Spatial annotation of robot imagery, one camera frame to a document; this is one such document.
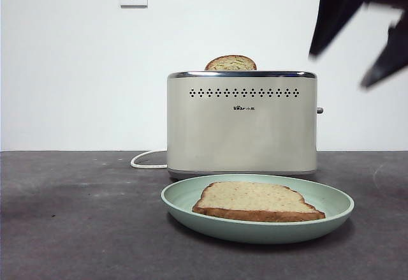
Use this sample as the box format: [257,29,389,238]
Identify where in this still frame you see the cream toaster with chrome top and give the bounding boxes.
[166,69,318,181]

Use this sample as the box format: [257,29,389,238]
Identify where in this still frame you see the large toasted bread slice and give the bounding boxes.
[191,181,326,223]

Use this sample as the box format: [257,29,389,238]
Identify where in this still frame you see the white toaster power cable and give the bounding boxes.
[129,150,168,169]

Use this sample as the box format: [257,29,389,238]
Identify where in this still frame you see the pale green round plate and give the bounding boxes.
[160,173,355,245]

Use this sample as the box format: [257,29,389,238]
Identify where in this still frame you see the small toasted bread slice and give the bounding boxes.
[204,55,258,71]

